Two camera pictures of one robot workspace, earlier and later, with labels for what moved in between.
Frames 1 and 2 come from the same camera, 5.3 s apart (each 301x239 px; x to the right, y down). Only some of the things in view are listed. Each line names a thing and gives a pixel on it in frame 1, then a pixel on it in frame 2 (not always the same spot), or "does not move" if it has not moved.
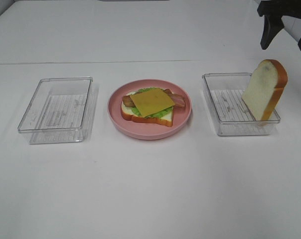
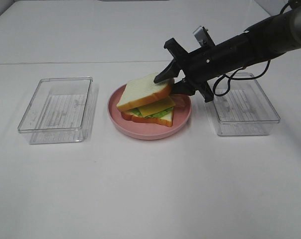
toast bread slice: x=166 y=119 does not move
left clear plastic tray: x=61 y=110 does not move
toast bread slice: x=265 y=88 to x=142 y=90
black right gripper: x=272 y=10 to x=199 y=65
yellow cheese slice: x=150 y=101 does not move
